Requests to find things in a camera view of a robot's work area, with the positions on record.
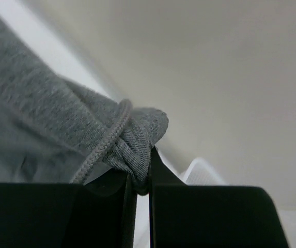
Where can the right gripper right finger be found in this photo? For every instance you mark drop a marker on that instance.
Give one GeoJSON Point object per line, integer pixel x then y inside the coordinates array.
{"type": "Point", "coordinates": [210, 215]}

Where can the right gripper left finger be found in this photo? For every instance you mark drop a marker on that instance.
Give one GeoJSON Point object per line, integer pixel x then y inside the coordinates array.
{"type": "Point", "coordinates": [98, 214]}

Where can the grey shorts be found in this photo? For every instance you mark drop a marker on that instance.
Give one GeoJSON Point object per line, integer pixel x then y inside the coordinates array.
{"type": "Point", "coordinates": [55, 130]}

